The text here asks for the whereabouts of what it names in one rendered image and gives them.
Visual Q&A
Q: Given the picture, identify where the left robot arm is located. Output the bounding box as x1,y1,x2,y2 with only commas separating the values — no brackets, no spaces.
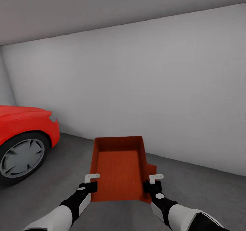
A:
22,174,101,231

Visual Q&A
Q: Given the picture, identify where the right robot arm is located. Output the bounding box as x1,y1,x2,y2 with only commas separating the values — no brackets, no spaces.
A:
143,174,229,231

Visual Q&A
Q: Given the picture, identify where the storage box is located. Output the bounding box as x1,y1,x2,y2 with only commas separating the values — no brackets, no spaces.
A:
90,136,151,202
142,164,157,204

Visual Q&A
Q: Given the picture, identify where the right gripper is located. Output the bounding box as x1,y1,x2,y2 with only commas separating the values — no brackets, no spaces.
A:
143,180,162,194

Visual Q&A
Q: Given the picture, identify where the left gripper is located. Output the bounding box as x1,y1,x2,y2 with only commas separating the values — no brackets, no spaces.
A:
79,181,98,193

